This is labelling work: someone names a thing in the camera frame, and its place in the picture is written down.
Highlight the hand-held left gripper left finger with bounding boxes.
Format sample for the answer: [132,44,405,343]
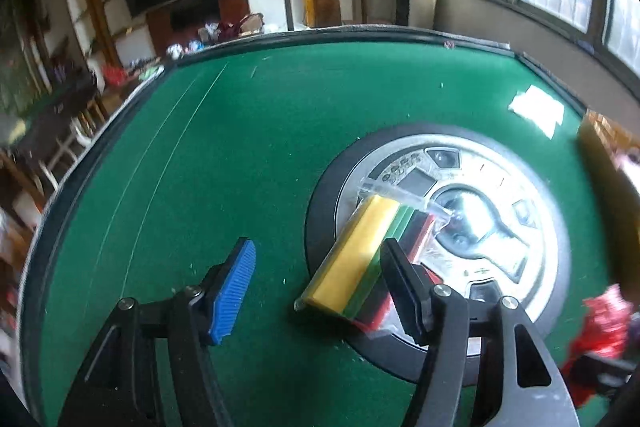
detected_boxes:
[57,237,257,427]

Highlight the yellow cardboard box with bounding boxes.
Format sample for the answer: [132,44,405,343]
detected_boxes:
[577,109,640,288]

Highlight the dark wooden table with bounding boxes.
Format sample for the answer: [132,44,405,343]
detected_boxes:
[10,82,103,168]

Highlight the brown wooden tv cabinet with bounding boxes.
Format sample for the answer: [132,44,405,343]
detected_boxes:
[147,0,251,58]

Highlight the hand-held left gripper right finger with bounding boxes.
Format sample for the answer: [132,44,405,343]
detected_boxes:
[379,238,582,427]

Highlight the red crinkly plastic packet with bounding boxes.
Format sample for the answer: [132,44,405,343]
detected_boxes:
[560,284,633,408]

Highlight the packet of coloured sponges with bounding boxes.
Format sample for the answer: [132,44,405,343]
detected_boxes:
[294,177,463,335]

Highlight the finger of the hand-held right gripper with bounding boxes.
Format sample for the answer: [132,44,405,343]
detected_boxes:
[570,352,638,400]

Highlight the white paper packet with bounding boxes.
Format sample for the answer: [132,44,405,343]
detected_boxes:
[507,86,566,138]

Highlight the round table control panel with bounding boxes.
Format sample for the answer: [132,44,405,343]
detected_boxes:
[304,123,571,383]

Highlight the pile of plush toys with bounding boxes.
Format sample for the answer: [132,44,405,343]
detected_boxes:
[167,13,266,58]

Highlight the red plastic bag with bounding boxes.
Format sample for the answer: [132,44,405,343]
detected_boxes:
[102,64,131,88]

